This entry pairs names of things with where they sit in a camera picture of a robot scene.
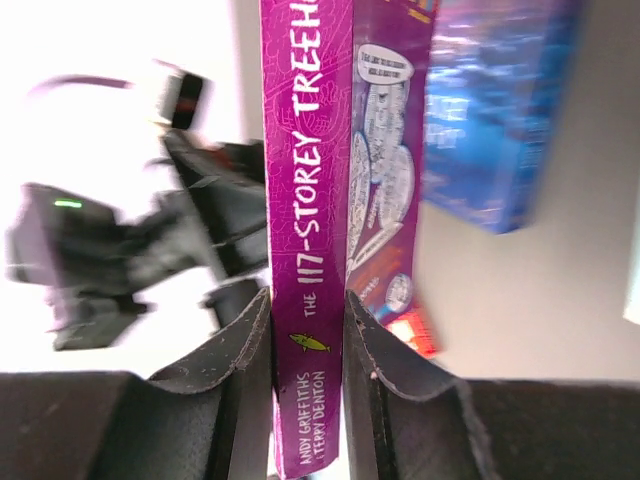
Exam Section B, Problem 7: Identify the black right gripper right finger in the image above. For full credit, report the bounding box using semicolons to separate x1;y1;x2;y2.
343;293;639;480

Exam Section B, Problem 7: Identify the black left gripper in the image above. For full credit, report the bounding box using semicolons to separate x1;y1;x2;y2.
162;129;268;276

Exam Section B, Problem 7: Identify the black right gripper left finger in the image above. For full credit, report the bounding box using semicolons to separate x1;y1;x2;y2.
1;290;272;480

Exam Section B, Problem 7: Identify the red 13-storey treehouse book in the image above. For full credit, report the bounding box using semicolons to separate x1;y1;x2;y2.
386;306;441;358

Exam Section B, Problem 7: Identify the purple 117-storey treehouse book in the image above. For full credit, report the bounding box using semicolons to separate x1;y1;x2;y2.
260;0;439;479

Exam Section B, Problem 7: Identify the blue fantasy cover book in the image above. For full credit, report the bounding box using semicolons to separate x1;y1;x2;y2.
422;1;585;234

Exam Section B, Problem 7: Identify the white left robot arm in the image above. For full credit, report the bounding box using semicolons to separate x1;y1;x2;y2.
7;129;268;350

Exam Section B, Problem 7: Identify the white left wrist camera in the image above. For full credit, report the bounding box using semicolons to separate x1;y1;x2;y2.
152;59;211;130

